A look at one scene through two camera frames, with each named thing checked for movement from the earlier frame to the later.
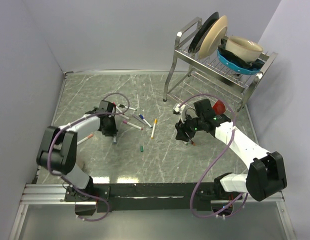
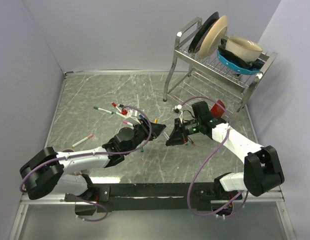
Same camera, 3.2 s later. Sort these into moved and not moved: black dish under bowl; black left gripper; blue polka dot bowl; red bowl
Moved: black left gripper
Not moved: blue polka dot bowl; red bowl; black dish under bowl
